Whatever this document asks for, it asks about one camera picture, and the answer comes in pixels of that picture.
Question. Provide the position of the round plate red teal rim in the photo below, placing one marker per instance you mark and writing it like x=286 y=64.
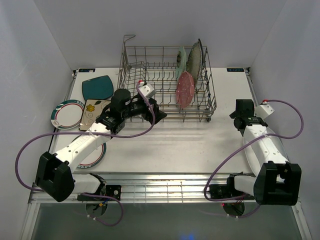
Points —
x=94 y=158

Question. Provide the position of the left logo sticker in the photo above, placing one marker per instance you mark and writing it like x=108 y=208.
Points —
x=86 y=70

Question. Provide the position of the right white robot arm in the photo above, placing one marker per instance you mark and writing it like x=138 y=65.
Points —
x=275 y=180

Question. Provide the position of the speckled beige round plate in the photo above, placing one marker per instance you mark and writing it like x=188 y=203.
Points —
x=194 y=62

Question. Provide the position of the black square floral plate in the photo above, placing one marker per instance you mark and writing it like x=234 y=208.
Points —
x=203 y=57

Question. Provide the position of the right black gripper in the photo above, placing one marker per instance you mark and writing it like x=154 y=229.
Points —
x=233 y=115

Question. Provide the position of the teal square plate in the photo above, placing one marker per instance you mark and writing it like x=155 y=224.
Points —
x=98 y=88

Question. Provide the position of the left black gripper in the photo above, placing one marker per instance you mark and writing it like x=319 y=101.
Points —
x=159 y=114

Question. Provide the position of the white oval platter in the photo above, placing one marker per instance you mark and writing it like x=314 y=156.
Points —
x=269 y=148

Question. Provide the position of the pink dotted scalloped plate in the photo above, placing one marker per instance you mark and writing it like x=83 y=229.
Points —
x=185 y=90

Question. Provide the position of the right logo sticker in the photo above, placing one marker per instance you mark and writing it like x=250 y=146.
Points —
x=235 y=70

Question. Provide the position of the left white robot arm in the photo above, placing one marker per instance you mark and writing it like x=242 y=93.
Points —
x=55 y=172

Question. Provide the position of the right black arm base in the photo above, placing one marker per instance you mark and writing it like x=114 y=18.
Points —
x=222 y=191

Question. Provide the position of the logo sticker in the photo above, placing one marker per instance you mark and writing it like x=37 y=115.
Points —
x=235 y=70
x=86 y=70

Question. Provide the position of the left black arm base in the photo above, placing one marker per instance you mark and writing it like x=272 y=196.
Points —
x=113 y=191

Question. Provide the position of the mint green flower plate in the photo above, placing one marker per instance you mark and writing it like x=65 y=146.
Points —
x=181 y=60

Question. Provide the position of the cream square flower plate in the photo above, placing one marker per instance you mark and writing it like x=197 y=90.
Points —
x=92 y=110

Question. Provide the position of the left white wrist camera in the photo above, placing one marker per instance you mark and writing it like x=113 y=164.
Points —
x=146 y=89

